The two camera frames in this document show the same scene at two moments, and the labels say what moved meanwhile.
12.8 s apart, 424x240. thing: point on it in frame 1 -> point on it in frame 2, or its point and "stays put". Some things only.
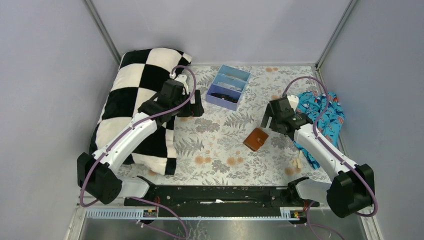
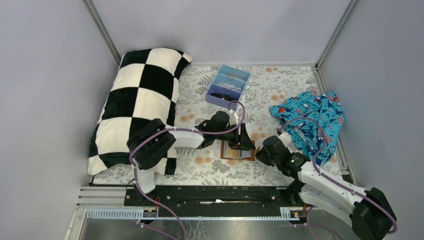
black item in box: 225,97 stays put
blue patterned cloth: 311,105 stays put
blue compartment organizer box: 226,88 stays put
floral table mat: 224,146 stays put
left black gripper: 193,105 -> 239,137
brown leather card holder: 255,139 -> 227,152
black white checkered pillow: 139,75 stays put
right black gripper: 271,115 -> 262,155
